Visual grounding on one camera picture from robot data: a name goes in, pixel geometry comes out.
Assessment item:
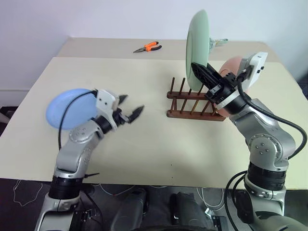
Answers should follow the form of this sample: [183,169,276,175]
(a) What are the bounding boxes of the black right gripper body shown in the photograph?
[204,72,242,104]

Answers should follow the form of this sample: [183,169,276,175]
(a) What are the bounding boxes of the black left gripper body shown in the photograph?
[112,107,132,128]

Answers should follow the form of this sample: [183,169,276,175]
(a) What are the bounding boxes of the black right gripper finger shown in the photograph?
[206,63,227,82]
[191,62,221,90]

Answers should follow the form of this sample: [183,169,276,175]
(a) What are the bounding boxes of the green plate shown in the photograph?
[185,9,210,92]

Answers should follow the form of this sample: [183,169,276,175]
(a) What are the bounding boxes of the brown wooden dish rack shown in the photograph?
[166,77,227,121]

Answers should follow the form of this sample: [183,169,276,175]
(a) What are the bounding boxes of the pink plate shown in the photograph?
[216,55,250,119]

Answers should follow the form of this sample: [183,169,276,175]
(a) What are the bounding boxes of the grey metal clamp tool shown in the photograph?
[208,37,229,52]

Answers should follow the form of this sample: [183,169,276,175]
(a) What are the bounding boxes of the black zip tie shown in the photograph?
[83,172,101,180]

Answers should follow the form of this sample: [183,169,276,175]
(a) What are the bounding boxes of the blue plate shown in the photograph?
[45,88,100,131]

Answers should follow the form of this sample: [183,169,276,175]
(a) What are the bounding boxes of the dark rounded shape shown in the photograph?
[112,188,148,231]
[169,192,205,231]

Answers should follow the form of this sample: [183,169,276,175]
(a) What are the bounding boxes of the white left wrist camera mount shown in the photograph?
[95,89,119,116]

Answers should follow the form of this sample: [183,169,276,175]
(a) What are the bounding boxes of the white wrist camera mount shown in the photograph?
[213,51,269,110]
[95,89,119,116]

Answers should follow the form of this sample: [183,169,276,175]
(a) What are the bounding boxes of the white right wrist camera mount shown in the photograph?
[213,51,269,110]

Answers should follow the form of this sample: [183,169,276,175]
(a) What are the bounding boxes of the orange handled pliers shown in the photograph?
[133,41,162,54]

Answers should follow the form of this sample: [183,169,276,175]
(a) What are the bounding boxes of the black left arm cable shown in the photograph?
[57,89,98,151]

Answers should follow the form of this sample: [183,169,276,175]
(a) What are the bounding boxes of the thin white floor wire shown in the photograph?
[13,180,52,207]
[195,187,225,213]

